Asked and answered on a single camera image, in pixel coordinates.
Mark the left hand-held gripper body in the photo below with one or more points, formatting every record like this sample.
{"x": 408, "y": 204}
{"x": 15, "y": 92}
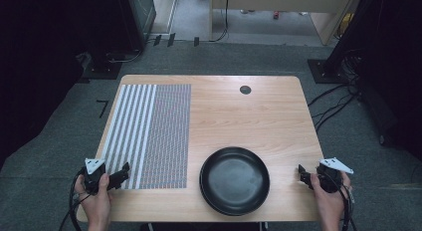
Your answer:
{"x": 94, "y": 178}

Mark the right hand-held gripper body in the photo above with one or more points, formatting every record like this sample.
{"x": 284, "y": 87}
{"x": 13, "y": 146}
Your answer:
{"x": 331, "y": 178}

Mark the person's left hand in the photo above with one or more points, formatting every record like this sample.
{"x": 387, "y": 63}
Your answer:
{"x": 96, "y": 204}

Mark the person's right hand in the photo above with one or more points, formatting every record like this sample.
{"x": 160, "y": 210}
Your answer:
{"x": 328, "y": 204}

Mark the grey striped placemat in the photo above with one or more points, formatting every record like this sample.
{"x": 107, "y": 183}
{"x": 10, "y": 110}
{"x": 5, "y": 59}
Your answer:
{"x": 162, "y": 134}

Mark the black round plate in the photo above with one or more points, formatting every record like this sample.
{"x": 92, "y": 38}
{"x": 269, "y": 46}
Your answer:
{"x": 234, "y": 181}

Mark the dark round table grommet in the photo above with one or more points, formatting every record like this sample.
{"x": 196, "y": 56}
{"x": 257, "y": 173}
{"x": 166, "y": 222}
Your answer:
{"x": 245, "y": 90}

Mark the black stand base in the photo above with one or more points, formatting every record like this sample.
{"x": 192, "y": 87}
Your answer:
{"x": 101, "y": 69}
{"x": 323, "y": 71}

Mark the dark curtain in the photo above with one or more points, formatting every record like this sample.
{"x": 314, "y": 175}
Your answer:
{"x": 394, "y": 68}
{"x": 36, "y": 68}

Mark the yellow object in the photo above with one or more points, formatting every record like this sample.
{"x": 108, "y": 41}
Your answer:
{"x": 345, "y": 25}

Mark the small red object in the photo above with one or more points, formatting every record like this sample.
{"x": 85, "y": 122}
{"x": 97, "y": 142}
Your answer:
{"x": 276, "y": 15}

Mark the dark cabinet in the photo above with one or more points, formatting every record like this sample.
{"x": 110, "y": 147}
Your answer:
{"x": 139, "y": 15}

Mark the beige wooden furniture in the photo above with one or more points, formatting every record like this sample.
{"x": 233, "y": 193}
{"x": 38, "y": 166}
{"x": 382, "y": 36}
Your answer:
{"x": 292, "y": 0}

